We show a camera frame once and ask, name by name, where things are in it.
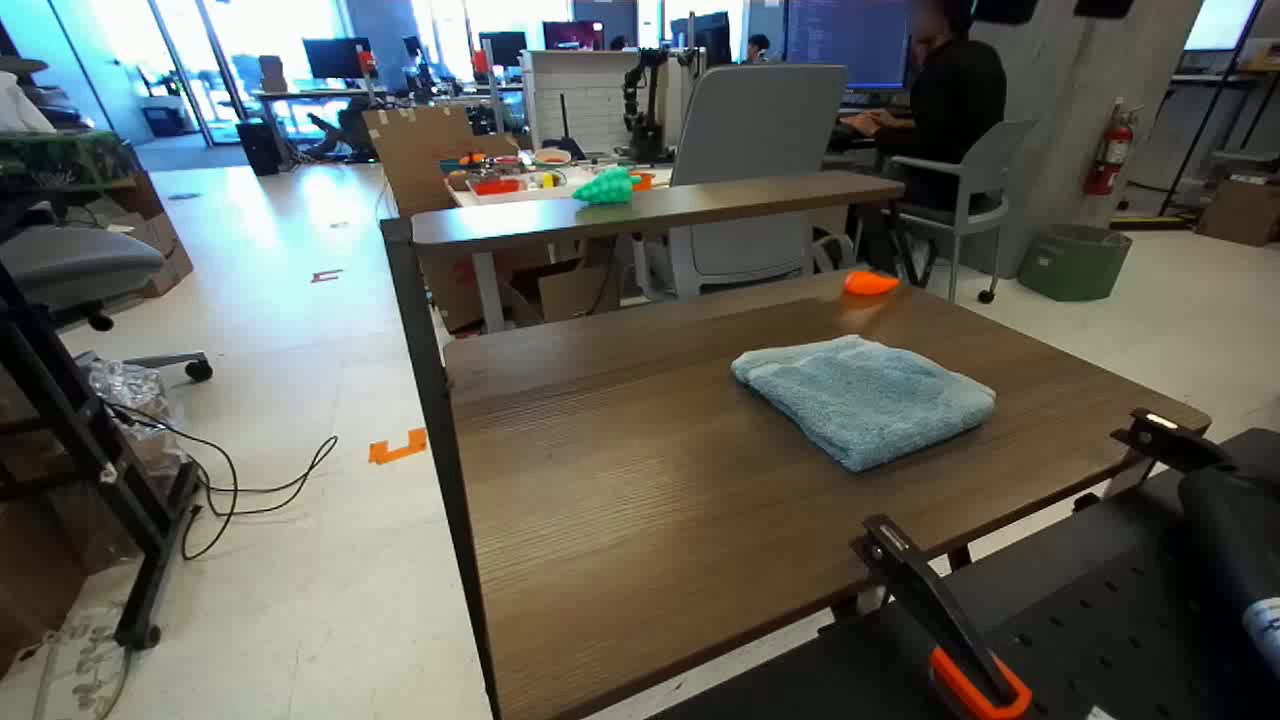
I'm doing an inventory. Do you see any light blue towel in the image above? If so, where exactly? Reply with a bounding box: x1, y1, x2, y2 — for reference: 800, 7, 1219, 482
727, 333, 1001, 476

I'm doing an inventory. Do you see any brown cardboard box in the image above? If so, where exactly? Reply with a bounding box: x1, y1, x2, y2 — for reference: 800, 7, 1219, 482
1196, 177, 1280, 251
507, 258, 627, 330
0, 483, 104, 676
120, 207, 201, 300

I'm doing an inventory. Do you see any long wooden side table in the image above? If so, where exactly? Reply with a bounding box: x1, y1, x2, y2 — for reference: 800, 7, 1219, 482
409, 168, 906, 337

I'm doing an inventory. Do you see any green plastic toy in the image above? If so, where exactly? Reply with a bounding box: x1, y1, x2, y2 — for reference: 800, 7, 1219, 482
571, 159, 638, 213

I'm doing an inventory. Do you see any white toy table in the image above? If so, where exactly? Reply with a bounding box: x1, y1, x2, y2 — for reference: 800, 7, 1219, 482
440, 149, 674, 213

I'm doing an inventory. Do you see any black desk device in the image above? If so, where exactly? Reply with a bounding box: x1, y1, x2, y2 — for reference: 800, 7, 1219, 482
621, 49, 673, 168

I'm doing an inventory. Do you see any orange carrot toy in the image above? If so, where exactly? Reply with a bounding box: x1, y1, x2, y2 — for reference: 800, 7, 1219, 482
840, 263, 905, 300

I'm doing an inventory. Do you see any light gray highback chair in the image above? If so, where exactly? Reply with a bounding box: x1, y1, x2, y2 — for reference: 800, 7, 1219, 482
634, 60, 861, 305

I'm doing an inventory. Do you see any orange floor tape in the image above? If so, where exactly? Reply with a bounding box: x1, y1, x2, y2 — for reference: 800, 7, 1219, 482
363, 426, 431, 470

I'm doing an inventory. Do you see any white partition board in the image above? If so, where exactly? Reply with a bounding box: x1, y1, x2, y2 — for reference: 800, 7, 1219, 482
518, 49, 647, 159

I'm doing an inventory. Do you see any black computer monitor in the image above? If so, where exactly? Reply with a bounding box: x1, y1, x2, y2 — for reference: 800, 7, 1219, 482
299, 32, 371, 83
475, 29, 530, 74
539, 18, 609, 57
663, 7, 737, 67

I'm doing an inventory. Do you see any person in black shirt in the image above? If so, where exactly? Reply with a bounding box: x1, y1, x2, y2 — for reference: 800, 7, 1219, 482
834, 0, 1013, 276

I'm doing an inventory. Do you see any black trash bin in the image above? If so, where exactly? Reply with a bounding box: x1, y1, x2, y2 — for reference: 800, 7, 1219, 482
236, 115, 288, 179

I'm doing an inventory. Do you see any green storage bin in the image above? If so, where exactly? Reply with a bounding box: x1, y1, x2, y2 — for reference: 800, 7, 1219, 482
1017, 220, 1137, 305

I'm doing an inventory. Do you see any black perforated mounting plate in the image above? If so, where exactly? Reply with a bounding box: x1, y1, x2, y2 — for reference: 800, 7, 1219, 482
647, 426, 1280, 720

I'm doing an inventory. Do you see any red fire extinguisher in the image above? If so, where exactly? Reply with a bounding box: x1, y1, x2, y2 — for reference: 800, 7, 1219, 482
1080, 98, 1140, 205

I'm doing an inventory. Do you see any crumpled clear plastic bag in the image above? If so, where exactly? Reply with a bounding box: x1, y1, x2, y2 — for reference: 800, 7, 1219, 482
73, 348, 182, 452

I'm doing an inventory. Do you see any black equipment stand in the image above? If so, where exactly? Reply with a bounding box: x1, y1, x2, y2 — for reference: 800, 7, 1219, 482
0, 258, 207, 656

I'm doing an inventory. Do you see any dark gray office chair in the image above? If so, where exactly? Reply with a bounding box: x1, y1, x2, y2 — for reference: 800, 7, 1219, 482
0, 220, 215, 389

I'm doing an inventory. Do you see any thin black stand pole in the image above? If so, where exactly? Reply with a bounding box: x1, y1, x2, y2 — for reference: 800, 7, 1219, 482
1156, 0, 1268, 220

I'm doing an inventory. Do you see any black floor cable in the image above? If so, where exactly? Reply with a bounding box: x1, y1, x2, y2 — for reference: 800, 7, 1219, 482
94, 397, 344, 565

